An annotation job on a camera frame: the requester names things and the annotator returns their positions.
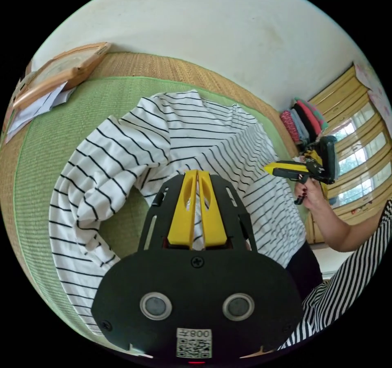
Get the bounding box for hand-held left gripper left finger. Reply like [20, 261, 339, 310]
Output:
[167, 170, 198, 246]

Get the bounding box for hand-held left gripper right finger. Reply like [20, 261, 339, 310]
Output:
[198, 170, 228, 248]

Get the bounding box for black and white striped long sleeve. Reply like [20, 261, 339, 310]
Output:
[48, 89, 307, 337]

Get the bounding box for person's right forearm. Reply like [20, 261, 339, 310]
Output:
[307, 202, 361, 253]

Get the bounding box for person's right hand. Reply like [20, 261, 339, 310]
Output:
[294, 177, 326, 212]

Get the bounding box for pile of clothes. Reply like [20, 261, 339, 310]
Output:
[280, 97, 330, 145]

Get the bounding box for pink floral curtain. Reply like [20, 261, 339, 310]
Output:
[354, 62, 392, 129]

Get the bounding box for person's body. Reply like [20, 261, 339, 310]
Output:
[277, 199, 392, 352]

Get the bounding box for bed with woven mat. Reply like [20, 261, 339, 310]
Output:
[0, 51, 310, 344]

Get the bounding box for white papers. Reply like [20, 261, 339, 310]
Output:
[5, 81, 77, 144]

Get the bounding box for wooden framed board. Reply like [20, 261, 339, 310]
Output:
[12, 42, 112, 110]

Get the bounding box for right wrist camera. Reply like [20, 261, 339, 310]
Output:
[318, 135, 339, 185]

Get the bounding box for window with yellow wooden frame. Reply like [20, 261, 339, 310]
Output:
[306, 65, 392, 245]

